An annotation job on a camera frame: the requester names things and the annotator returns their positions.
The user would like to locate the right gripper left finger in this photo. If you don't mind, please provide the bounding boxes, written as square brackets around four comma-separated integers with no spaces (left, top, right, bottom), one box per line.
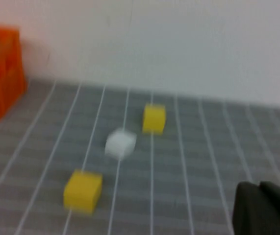
[231,181,280,235]

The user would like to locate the orange plastic cutlery crate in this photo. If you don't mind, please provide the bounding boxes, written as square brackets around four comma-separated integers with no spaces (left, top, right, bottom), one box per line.
[0,24,28,121]

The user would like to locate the grey checked tablecloth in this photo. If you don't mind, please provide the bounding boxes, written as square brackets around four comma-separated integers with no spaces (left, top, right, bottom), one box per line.
[0,80,280,235]

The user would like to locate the yellow cube block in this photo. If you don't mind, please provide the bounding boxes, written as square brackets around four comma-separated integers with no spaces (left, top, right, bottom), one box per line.
[141,103,167,135]
[63,169,103,215]

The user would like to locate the white cube block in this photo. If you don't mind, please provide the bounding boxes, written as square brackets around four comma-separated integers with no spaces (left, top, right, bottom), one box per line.
[104,129,137,160]

